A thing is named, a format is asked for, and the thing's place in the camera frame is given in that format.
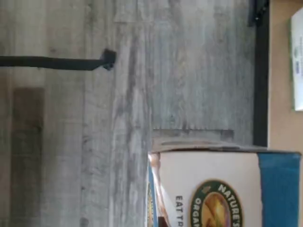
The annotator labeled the blue and white cereal box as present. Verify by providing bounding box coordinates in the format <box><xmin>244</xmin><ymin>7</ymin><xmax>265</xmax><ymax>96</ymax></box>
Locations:
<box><xmin>147</xmin><ymin>138</ymin><xmax>303</xmax><ymax>227</ymax></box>

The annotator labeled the green oatmeal cereal box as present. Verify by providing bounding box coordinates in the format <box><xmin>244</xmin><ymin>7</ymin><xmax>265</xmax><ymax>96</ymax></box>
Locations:
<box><xmin>289</xmin><ymin>7</ymin><xmax>303</xmax><ymax>112</ymax></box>

